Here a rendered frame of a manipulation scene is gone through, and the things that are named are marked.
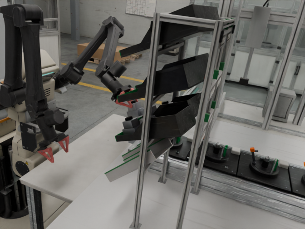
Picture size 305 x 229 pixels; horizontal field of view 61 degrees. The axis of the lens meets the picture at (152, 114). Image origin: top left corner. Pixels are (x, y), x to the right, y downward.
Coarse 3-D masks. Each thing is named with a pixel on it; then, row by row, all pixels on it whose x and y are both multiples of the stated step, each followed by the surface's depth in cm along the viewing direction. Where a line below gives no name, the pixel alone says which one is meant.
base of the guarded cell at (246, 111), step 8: (224, 104) 245; (232, 104) 248; (240, 104) 250; (224, 112) 226; (232, 112) 228; (240, 112) 230; (248, 112) 233; (256, 112) 235; (224, 120) 210; (232, 120) 212; (256, 120) 217; (272, 120) 221; (288, 120) 225; (304, 120) 229; (256, 128) 203; (288, 128) 209; (296, 128) 211; (304, 128) 213; (288, 136) 195; (296, 136) 197
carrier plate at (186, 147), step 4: (184, 136) 154; (184, 140) 149; (184, 144) 145; (188, 144) 146; (180, 148) 141; (184, 148) 141; (188, 148) 142; (172, 152) 136; (180, 152) 137; (184, 152) 138; (188, 152) 138; (172, 156) 134; (176, 156) 133; (180, 156) 134; (184, 156) 134; (184, 160) 132
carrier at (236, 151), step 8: (208, 144) 148; (216, 144) 135; (200, 152) 139; (208, 152) 136; (216, 152) 135; (224, 152) 133; (232, 152) 142; (208, 160) 133; (216, 160) 131; (224, 160) 132; (232, 160) 135; (208, 168) 128; (216, 168) 127; (224, 168) 128; (232, 168) 129
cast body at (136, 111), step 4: (128, 104) 116; (132, 104) 114; (136, 104) 114; (140, 104) 116; (128, 108) 115; (132, 108) 114; (136, 108) 114; (140, 108) 115; (128, 112) 116; (132, 112) 115; (136, 112) 114; (140, 112) 115; (128, 116) 117; (132, 116) 116; (136, 116) 114
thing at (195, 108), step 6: (180, 96) 109; (186, 96) 108; (192, 96) 106; (198, 96) 102; (174, 102) 111; (180, 102) 95; (186, 102) 94; (192, 102) 97; (198, 102) 101; (162, 108) 100; (198, 108) 101; (156, 114) 103; (138, 120) 108
